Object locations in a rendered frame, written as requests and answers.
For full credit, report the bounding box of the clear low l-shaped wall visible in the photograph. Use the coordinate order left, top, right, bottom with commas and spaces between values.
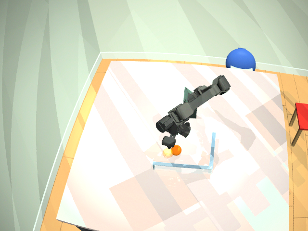
153, 165, 212, 174

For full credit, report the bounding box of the light blue l-shaped low wall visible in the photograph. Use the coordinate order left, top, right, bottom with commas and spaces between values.
153, 132, 216, 170

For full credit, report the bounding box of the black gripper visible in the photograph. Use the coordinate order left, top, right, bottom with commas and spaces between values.
162, 125, 180, 149

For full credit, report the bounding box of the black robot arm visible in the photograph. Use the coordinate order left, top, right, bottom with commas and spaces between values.
156, 75, 231, 138

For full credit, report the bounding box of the orange ball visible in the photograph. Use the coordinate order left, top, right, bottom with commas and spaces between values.
171, 145, 181, 155

